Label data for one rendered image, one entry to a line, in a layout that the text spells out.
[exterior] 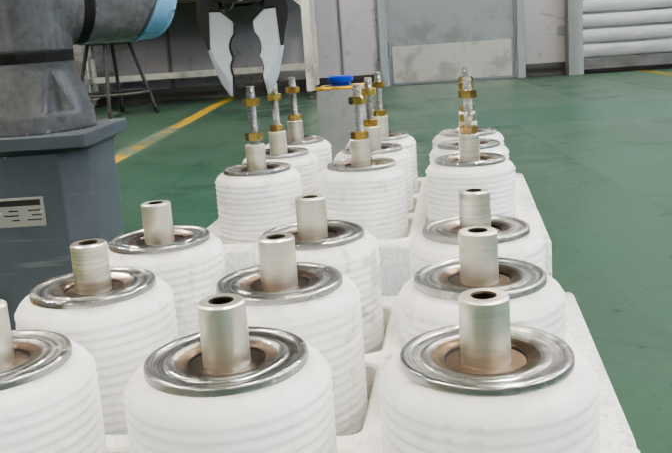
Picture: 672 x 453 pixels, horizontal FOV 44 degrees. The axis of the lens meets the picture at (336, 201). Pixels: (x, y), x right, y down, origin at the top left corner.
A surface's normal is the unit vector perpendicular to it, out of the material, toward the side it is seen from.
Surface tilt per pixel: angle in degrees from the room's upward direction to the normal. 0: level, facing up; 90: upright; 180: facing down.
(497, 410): 42
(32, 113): 72
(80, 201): 90
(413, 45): 90
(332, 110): 90
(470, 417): 58
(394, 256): 90
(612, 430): 0
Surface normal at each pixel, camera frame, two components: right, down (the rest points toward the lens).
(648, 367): -0.07, -0.98
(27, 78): 0.27, -0.14
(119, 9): 0.66, 0.39
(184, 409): -0.25, -0.58
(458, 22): -0.02, 0.20
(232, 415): 0.13, -0.37
